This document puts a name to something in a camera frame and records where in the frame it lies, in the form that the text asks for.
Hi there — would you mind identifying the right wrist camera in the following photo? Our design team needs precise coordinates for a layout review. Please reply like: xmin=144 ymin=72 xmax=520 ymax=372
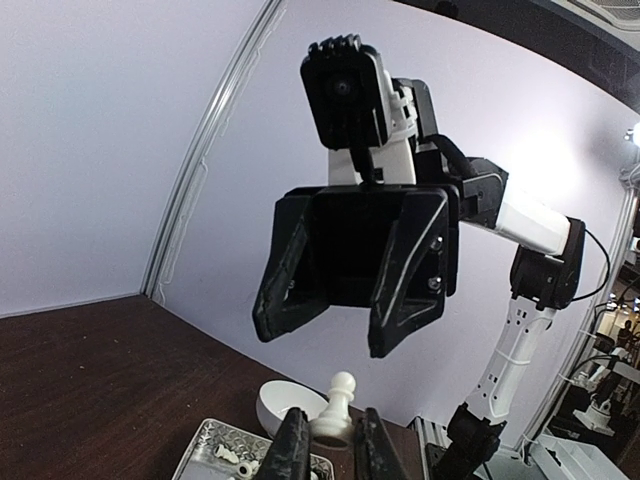
xmin=300 ymin=34 xmax=418 ymax=185

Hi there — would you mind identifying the right aluminium frame post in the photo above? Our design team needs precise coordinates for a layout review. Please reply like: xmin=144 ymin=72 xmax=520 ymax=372
xmin=140 ymin=1 xmax=287 ymax=305

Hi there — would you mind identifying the white ceramic bowl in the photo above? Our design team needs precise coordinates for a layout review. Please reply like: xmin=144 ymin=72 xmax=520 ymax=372
xmin=256 ymin=380 xmax=328 ymax=439

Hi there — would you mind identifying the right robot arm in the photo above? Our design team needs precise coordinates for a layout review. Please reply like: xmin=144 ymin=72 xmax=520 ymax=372
xmin=253 ymin=68 xmax=585 ymax=479

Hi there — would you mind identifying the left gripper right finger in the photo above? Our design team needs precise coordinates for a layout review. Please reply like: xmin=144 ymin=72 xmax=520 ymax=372
xmin=354 ymin=407 xmax=400 ymax=480

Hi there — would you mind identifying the white chess piece pile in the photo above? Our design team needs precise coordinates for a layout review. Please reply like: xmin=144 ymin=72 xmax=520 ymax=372
xmin=212 ymin=442 xmax=326 ymax=480

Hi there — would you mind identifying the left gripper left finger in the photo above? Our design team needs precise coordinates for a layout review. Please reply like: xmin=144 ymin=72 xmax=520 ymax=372
xmin=257 ymin=407 xmax=311 ymax=480

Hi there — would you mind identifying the front aluminium rail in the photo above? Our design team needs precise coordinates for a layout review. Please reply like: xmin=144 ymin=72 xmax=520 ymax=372
xmin=408 ymin=416 xmax=432 ymax=480

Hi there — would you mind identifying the pink plastic basket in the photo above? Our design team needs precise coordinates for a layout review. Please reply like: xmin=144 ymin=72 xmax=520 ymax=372
xmin=172 ymin=417 xmax=335 ymax=480

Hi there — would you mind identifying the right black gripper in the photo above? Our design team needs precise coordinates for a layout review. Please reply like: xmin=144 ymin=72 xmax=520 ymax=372
xmin=252 ymin=184 xmax=458 ymax=359

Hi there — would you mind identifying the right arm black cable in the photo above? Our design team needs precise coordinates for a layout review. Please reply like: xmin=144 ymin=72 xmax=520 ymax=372
xmin=572 ymin=227 xmax=614 ymax=302

